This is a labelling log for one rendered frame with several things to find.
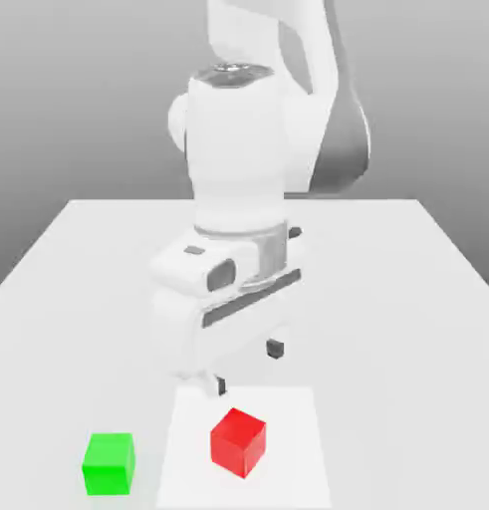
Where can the small green cube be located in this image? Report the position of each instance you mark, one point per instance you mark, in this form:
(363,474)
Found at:
(108,466)

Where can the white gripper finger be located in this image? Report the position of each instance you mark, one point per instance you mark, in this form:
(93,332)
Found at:
(214,385)
(274,348)

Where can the small red cube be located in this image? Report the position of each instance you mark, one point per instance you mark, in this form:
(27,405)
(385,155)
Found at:
(238,444)

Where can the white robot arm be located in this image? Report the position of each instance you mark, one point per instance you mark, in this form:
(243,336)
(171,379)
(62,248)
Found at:
(236,159)

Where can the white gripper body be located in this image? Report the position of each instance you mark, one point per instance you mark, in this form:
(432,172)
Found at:
(228,338)

